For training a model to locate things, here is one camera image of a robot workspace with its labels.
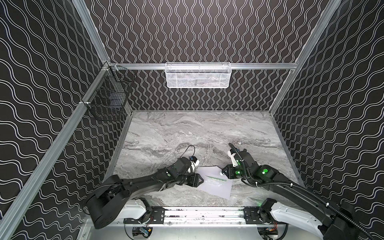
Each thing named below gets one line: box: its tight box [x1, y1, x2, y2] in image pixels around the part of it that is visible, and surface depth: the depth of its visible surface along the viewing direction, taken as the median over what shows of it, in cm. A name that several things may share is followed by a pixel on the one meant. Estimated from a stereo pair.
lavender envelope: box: [196, 166, 233, 200], surface depth 87 cm
